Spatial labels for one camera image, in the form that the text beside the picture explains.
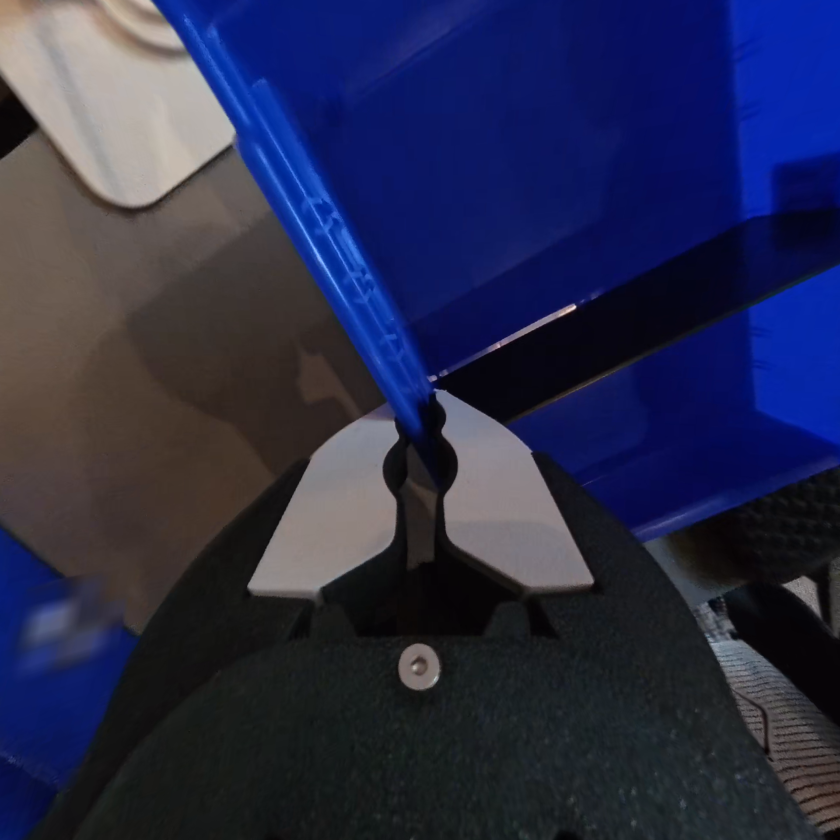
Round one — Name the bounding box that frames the blue plastic bin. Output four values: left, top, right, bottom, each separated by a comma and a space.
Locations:
152, 0, 840, 544
0, 525, 142, 795

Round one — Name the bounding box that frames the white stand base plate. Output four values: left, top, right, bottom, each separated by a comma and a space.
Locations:
0, 0, 238, 210

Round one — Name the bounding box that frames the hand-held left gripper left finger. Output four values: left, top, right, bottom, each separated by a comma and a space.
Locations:
247, 416, 411, 599

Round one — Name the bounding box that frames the black wrist rest pad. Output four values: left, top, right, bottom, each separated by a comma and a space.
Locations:
712, 469, 840, 586

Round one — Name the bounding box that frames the person's torso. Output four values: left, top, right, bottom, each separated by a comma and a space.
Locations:
689, 558, 840, 840

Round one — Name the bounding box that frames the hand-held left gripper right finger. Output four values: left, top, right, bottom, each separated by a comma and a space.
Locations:
427, 388, 596, 597

